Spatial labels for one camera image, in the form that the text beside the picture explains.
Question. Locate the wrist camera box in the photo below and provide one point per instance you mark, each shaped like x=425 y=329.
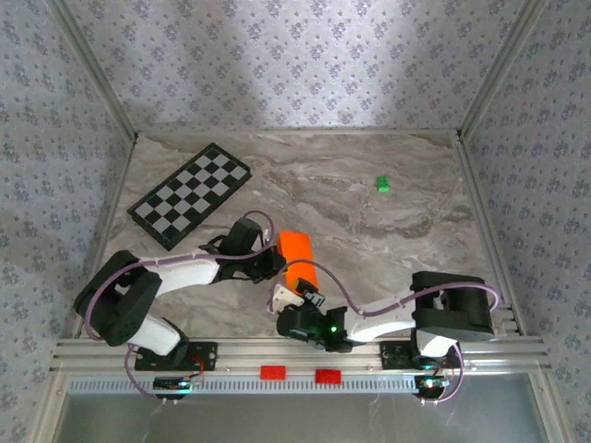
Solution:
x=284 y=297
x=271 y=240

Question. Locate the aluminium mounting rail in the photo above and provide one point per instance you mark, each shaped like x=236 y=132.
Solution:
x=300 y=353

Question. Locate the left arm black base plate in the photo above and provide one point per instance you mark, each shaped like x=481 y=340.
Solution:
x=205 y=355

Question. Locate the orange paper sheet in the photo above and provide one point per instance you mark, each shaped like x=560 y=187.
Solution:
x=295 y=249

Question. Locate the aluminium corner post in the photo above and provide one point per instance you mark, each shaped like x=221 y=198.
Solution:
x=498 y=69
x=98 y=69

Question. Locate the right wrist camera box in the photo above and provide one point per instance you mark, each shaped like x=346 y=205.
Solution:
x=284 y=297

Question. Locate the green toy block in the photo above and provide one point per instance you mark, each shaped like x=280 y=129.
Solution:
x=382 y=183

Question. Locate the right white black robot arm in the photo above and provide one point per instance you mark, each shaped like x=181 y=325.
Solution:
x=452 y=309

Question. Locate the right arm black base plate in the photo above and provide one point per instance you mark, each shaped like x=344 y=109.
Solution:
x=392 y=355

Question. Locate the red toy block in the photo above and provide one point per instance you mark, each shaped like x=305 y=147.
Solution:
x=273 y=372
x=328 y=376

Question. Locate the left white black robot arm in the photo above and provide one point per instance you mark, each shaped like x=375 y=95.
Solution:
x=120 y=300

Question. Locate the aluminium side rail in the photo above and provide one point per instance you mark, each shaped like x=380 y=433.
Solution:
x=119 y=184
x=478 y=184

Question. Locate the black grey chessboard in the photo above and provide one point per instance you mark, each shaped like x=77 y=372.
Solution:
x=208 y=175

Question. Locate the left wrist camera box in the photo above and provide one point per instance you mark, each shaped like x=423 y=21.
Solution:
x=271 y=240

